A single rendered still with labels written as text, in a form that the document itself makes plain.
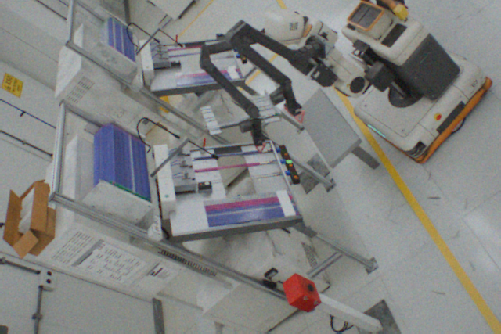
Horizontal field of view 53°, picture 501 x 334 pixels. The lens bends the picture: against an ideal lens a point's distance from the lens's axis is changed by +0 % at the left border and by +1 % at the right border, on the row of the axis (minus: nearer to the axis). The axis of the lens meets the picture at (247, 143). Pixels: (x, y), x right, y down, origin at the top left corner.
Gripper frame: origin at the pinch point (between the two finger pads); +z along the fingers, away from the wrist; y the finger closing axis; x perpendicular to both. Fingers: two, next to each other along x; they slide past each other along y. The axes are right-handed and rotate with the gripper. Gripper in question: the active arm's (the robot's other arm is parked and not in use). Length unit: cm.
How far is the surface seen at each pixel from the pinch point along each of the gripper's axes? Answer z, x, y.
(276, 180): 16.2, 6.6, 14.7
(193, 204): 10, -44, 27
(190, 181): 3.7, -43.5, 14.1
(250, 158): 14.4, -4.8, -7.4
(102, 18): -23, -89, -165
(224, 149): 13.9, -19.1, -19.8
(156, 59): 4, -53, -134
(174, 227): 9, -56, 42
